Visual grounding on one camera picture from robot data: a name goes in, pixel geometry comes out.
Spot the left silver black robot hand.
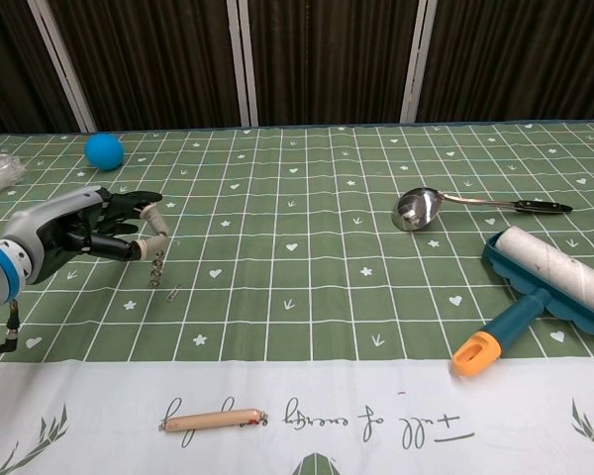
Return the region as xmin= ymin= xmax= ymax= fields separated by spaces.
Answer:
xmin=2 ymin=185 xmax=171 ymax=286

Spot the blue ball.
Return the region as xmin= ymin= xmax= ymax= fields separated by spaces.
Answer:
xmin=83 ymin=132 xmax=126 ymax=173

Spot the wrapped sausage stick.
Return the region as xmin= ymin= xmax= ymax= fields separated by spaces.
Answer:
xmin=158 ymin=407 xmax=271 ymax=434

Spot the green grid deer tablecloth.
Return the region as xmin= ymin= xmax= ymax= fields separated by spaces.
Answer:
xmin=0 ymin=120 xmax=594 ymax=475

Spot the teal lint roller orange tip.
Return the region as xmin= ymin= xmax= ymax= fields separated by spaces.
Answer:
xmin=450 ymin=227 xmax=594 ymax=380

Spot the white partition frame post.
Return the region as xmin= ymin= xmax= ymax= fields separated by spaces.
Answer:
xmin=225 ymin=0 xmax=260 ymax=128
xmin=26 ymin=0 xmax=99 ymax=134
xmin=400 ymin=0 xmax=439 ymax=125

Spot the steel ladle black handle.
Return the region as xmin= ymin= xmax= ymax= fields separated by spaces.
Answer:
xmin=391 ymin=186 xmax=574 ymax=233

